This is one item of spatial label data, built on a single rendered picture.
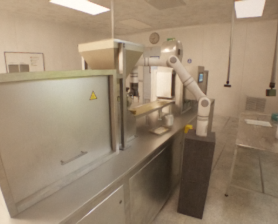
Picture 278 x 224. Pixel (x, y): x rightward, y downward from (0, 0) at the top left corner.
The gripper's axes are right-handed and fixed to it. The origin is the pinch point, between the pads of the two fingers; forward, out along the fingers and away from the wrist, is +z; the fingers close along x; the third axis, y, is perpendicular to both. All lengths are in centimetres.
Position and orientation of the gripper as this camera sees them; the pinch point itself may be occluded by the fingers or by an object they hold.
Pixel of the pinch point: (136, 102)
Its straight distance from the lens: 146.5
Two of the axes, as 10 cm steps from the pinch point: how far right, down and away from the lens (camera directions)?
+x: 8.3, 1.4, -5.4
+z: 0.0, 9.7, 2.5
